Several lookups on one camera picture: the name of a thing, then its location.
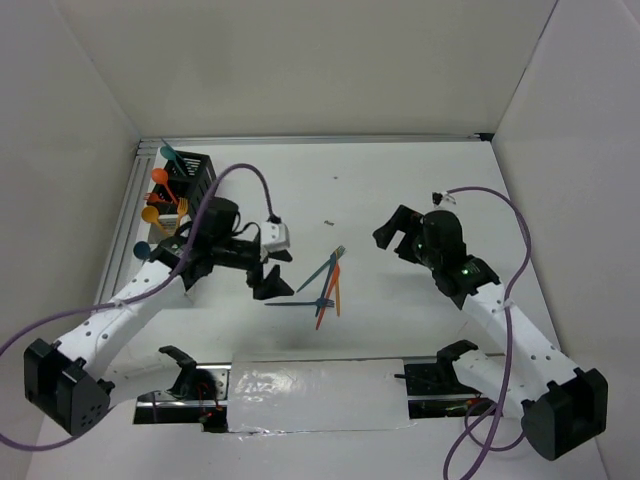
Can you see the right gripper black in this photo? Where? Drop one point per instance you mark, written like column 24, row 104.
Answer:
column 405, row 219

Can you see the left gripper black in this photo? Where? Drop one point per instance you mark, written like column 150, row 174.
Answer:
column 271, row 286

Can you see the dark blue knife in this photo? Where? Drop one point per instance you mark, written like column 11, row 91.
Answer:
column 332, row 262

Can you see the yellow fork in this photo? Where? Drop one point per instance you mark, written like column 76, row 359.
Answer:
column 182, row 209

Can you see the yellow spoon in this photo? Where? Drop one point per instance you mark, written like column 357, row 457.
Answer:
column 150, row 214

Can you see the teal spoon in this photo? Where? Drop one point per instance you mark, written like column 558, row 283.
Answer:
column 170, row 154

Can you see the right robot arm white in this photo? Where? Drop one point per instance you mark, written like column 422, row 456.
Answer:
column 559, row 405

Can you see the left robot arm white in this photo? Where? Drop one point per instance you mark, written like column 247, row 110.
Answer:
column 68, row 379

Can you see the dark blue fork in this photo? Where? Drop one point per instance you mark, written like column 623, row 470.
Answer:
column 318, row 303

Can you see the orange knife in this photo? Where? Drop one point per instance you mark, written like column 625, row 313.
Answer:
column 321, row 315

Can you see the yellow knife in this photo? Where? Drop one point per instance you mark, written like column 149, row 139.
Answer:
column 334, row 287

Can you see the teal fork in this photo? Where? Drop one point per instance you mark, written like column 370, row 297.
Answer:
column 338, row 252

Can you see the white foil panel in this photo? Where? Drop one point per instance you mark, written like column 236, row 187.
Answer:
column 316, row 396

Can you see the white utensil caddy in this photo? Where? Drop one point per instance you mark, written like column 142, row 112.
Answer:
column 155, row 234

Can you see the black utensil caddy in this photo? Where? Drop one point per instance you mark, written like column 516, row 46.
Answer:
column 192, row 179

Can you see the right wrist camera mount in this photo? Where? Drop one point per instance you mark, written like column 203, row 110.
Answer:
column 440, row 198

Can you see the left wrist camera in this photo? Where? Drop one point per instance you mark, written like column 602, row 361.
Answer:
column 274, row 237

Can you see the aluminium frame rail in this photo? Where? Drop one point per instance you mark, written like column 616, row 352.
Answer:
column 328, row 139

